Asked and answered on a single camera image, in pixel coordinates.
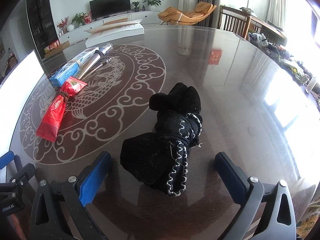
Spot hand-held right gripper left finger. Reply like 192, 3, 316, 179
29, 151, 112, 240

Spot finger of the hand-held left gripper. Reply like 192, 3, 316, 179
0, 151, 37, 192

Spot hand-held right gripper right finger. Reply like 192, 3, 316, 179
214, 151, 297, 240

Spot red snack packet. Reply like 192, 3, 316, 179
36, 77, 88, 142

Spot blue and white box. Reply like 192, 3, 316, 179
49, 49, 100, 87

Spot gold cosmetic tube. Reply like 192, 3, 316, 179
75, 43, 113, 80

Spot white foam board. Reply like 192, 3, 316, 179
0, 49, 47, 112

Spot yellow floral cloth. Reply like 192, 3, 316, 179
297, 200, 320, 240

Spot thin dark pen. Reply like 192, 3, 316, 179
96, 56, 114, 68

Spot orange boxes on floor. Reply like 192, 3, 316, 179
44, 41, 70, 55

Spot row of small cluttered things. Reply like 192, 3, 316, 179
249, 31, 320, 100

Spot dark glass display cabinet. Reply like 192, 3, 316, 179
25, 0, 60, 60

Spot red flowers in white vase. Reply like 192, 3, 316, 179
57, 17, 75, 34

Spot white flat cardboard box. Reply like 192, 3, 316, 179
83, 19, 145, 48

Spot dark wooden chair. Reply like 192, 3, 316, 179
220, 5, 252, 39

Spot leafy green potted plant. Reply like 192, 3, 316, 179
71, 12, 87, 27

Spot orange lounge chair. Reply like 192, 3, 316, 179
158, 1, 217, 27

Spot white television cabinet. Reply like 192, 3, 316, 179
59, 10, 161, 47

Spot black television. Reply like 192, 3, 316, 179
89, 0, 132, 19

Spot white window curtain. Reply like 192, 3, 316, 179
266, 0, 293, 27

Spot large green potted plant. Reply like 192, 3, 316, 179
142, 0, 164, 12

